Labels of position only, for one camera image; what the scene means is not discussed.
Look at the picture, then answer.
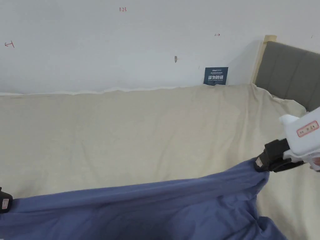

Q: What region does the grey padded headboard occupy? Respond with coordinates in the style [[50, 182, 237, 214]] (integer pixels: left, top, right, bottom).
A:
[[250, 35, 320, 113]]

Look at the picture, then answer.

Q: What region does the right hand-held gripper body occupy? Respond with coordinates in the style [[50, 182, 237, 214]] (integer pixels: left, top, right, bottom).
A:
[[264, 106, 320, 172]]

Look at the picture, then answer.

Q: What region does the dark blue sign card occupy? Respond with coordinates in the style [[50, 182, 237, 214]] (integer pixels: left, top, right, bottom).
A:
[[203, 67, 229, 86]]

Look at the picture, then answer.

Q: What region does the bed with beige sheet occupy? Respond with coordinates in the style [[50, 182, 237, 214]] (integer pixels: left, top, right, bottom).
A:
[[0, 83, 320, 240]]

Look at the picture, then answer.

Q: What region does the blue garment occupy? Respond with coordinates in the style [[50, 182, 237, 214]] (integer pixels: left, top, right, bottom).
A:
[[0, 159, 288, 240]]

